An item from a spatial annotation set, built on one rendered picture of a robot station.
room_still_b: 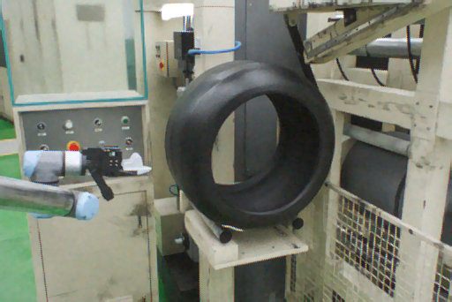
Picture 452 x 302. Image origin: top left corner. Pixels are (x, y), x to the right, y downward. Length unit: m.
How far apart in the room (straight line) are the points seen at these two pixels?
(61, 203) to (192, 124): 0.43
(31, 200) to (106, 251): 1.07
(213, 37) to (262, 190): 0.63
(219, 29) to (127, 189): 0.86
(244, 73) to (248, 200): 0.58
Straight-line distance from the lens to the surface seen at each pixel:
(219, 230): 1.49
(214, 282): 2.00
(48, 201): 1.18
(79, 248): 2.15
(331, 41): 1.63
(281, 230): 1.75
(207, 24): 1.69
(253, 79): 1.34
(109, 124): 2.03
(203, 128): 1.30
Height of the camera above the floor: 1.56
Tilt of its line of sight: 15 degrees down
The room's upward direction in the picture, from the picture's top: straight up
